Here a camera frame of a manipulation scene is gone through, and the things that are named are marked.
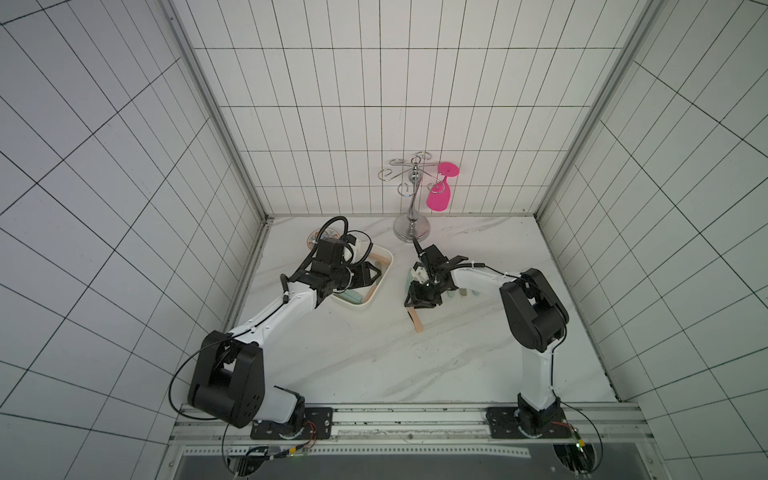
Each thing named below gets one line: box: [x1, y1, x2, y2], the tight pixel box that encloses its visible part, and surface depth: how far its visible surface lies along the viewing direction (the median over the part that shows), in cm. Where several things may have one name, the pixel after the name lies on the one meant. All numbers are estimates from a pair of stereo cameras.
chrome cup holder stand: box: [378, 151, 445, 243], surface depth 104 cm
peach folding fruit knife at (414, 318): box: [406, 306, 423, 333], surface depth 94 cm
